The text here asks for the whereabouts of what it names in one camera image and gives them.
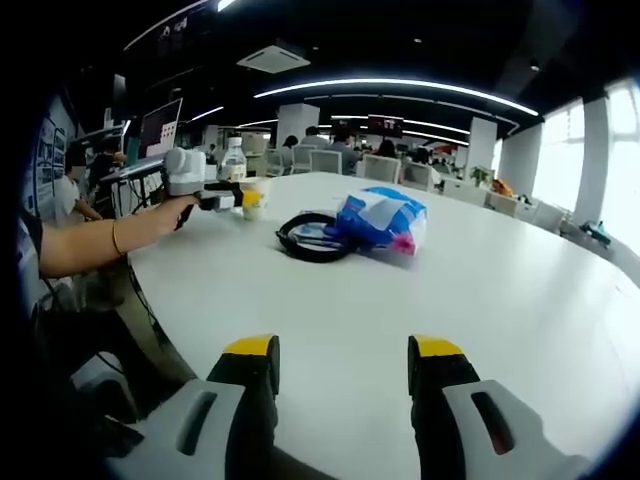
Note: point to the orange object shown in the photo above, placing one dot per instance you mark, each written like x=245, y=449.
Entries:
x=501, y=187

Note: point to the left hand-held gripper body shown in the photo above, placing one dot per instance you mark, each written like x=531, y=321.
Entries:
x=185, y=170

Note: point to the dark side desk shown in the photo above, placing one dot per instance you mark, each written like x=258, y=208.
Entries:
x=140, y=187

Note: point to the clear plastic bottle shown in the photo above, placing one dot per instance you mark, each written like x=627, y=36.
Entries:
x=233, y=160

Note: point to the long curved ceiling light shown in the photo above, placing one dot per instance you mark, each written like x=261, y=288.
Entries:
x=225, y=4
x=400, y=81

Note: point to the open laptop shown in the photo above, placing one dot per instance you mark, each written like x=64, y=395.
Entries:
x=160, y=127

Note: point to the hanging display screen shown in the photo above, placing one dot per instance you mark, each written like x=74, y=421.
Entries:
x=386, y=125

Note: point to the white paper cup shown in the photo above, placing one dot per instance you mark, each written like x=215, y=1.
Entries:
x=261, y=211

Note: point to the teal object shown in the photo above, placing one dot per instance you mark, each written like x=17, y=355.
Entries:
x=596, y=231

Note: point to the potted green plant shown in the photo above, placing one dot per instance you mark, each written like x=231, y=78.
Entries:
x=481, y=176

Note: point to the person's left hand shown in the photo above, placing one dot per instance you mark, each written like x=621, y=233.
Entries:
x=172, y=215

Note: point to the white table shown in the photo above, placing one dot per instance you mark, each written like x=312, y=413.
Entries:
x=375, y=300

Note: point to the dark upright monitor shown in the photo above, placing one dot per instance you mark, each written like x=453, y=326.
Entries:
x=120, y=97

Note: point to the wall poster board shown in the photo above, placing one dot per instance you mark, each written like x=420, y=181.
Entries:
x=50, y=160

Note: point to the ceiling air conditioner unit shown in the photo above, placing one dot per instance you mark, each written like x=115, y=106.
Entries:
x=273, y=59

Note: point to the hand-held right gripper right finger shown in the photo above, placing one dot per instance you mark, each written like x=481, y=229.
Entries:
x=445, y=415

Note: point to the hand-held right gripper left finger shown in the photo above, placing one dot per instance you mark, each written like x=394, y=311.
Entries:
x=215, y=415

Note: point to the white grey plastic object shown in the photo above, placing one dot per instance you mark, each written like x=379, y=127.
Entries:
x=100, y=390

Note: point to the blue tissue pack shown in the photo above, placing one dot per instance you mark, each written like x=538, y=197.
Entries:
x=390, y=225

